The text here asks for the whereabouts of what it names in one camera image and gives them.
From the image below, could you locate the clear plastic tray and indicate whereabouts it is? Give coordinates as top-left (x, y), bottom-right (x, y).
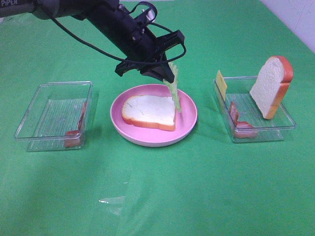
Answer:
top-left (14, 81), bottom-right (93, 152)
top-left (213, 76), bottom-right (296, 143)

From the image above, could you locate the toy bread slice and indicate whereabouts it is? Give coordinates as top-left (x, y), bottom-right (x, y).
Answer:
top-left (250, 55), bottom-right (293, 119)
top-left (121, 95), bottom-right (176, 131)

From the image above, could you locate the left clear plastic tray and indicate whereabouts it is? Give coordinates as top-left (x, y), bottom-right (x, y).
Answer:
top-left (14, 81), bottom-right (93, 152)

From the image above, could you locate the green tablecloth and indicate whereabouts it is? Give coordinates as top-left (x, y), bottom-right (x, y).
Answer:
top-left (0, 0), bottom-right (315, 236)

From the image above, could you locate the right clear plastic tray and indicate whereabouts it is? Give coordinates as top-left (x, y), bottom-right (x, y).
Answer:
top-left (213, 76), bottom-right (296, 143)

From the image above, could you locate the yellow cheese slice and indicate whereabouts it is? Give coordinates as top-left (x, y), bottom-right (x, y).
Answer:
top-left (216, 70), bottom-right (227, 101)

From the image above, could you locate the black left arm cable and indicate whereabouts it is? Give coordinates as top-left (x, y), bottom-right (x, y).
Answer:
top-left (36, 0), bottom-right (187, 65)

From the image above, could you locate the green lettuce leaf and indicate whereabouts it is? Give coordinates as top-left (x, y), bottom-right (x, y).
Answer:
top-left (162, 62), bottom-right (182, 113)

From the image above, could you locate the bacon strip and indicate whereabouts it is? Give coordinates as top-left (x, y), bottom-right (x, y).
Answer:
top-left (229, 102), bottom-right (257, 138)
top-left (64, 101), bottom-right (87, 148)

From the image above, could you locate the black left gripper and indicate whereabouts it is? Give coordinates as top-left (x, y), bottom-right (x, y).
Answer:
top-left (105, 13), bottom-right (185, 83)

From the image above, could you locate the pink round plate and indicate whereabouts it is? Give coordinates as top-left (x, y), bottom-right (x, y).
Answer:
top-left (110, 84), bottom-right (198, 147)

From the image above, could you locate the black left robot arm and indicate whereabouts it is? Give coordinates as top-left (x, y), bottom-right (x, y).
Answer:
top-left (0, 0), bottom-right (185, 83)

